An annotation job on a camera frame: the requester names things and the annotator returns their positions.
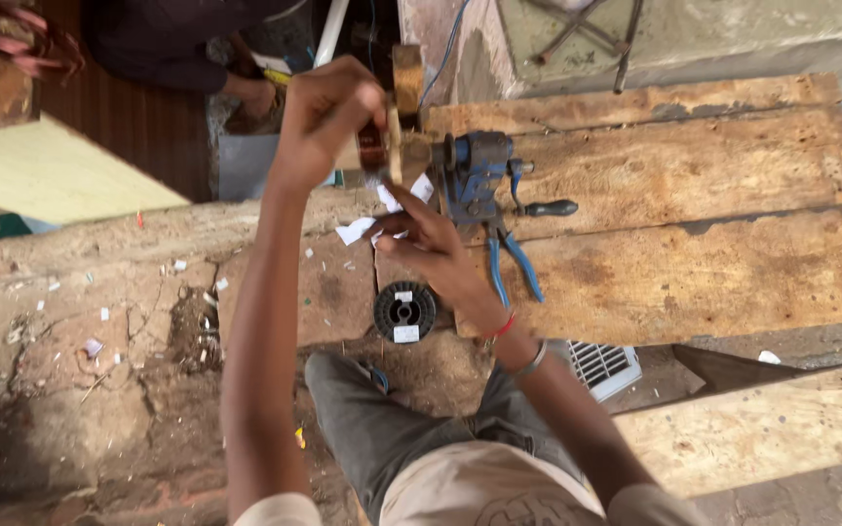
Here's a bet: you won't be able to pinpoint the large wooden workbench board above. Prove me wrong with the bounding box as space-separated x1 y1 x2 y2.
376 72 842 347

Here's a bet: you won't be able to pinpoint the white paper strip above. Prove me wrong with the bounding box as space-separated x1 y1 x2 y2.
335 173 437 247

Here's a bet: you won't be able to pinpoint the pink striped cloth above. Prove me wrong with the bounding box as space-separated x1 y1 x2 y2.
0 0 87 80

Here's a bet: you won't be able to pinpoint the white pipe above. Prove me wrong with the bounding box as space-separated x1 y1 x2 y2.
313 0 351 68

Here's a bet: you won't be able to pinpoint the blue-handled pliers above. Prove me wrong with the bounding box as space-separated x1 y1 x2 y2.
485 218 546 309

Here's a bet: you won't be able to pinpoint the metal stool frame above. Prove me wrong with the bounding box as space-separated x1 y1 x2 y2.
522 0 646 96

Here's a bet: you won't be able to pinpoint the metal bangle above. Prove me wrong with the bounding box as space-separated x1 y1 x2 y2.
510 339 548 378

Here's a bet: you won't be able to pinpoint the pale yellow board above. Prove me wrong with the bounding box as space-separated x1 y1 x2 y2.
0 113 192 226

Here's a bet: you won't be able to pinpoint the person's left hand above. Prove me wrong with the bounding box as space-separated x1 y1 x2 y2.
273 55 390 194

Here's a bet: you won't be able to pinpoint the green plastic piece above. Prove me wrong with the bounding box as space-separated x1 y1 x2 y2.
0 212 36 241

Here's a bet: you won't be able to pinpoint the white plastic grille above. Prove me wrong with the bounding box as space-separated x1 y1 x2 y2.
566 339 643 403

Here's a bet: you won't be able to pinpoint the blue wire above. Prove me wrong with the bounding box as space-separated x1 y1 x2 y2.
417 0 472 111

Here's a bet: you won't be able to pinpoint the light wooden plank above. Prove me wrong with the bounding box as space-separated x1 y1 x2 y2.
611 361 842 501

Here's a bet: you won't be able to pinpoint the wooden winding former block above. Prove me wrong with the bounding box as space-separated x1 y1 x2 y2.
386 44 433 187

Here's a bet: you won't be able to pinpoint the black plastic wire spool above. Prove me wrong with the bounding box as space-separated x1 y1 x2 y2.
373 281 438 345

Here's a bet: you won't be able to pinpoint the blue hand-crank winding machine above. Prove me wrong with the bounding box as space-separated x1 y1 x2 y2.
432 130 580 229

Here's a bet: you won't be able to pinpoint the person's beige shirt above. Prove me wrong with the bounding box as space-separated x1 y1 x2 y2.
233 440 710 526

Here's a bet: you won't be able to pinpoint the red thread bracelet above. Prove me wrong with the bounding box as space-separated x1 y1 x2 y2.
485 310 517 341

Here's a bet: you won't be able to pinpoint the person's right hand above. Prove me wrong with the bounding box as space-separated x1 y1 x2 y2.
373 183 513 340

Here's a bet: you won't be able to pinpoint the person's grey trousers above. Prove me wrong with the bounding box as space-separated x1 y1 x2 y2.
304 351 586 523

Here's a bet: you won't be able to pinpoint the copper wire coil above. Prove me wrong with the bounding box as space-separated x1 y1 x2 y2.
357 119 390 174

